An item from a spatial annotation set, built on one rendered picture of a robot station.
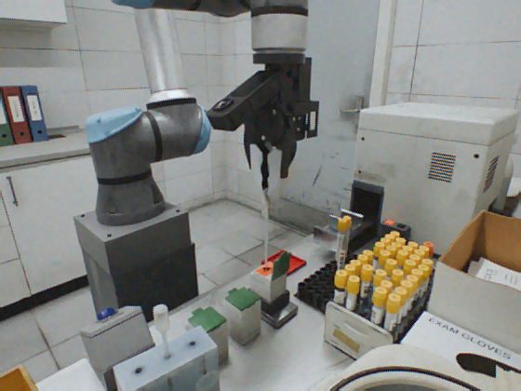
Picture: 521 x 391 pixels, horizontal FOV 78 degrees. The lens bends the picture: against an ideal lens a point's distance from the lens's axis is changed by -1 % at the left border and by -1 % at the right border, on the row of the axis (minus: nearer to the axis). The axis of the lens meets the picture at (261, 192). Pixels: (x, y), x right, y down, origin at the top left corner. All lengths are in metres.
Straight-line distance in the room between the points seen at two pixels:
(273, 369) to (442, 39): 1.92
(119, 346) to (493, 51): 1.98
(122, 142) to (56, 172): 1.34
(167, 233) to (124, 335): 0.32
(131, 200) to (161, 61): 0.30
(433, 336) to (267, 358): 0.22
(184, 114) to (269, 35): 0.37
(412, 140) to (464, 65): 1.35
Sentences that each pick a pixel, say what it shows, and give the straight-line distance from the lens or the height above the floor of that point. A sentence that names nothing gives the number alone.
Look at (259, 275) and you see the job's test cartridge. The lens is 0.54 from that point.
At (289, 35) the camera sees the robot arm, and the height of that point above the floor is 1.30.
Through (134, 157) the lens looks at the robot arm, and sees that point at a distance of 0.73.
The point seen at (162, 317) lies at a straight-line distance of 0.36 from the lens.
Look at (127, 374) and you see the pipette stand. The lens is 0.39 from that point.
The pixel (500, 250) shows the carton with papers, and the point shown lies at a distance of 0.73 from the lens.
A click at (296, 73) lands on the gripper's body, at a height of 1.25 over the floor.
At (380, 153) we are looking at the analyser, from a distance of 0.81.
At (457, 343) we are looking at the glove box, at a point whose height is 0.94.
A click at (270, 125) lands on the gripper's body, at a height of 1.19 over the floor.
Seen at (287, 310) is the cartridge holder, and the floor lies 0.89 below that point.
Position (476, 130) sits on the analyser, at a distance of 0.74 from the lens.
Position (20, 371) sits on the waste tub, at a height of 0.97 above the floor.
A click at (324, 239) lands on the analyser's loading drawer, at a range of 0.74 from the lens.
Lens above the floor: 1.26
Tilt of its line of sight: 20 degrees down
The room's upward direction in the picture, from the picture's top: straight up
